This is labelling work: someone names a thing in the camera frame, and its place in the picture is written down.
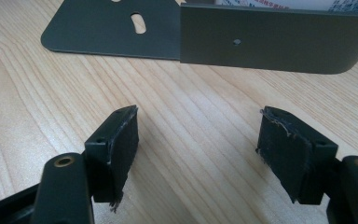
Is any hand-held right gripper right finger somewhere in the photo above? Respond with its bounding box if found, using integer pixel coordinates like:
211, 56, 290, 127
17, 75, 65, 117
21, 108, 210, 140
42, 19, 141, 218
255, 105, 339, 205

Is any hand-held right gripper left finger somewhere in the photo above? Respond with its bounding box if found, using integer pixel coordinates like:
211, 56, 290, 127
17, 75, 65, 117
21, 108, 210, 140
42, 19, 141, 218
84, 105, 140, 214

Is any black slotted metal rack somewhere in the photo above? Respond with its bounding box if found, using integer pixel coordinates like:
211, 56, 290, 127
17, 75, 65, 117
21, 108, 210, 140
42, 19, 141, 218
40, 0, 358, 75

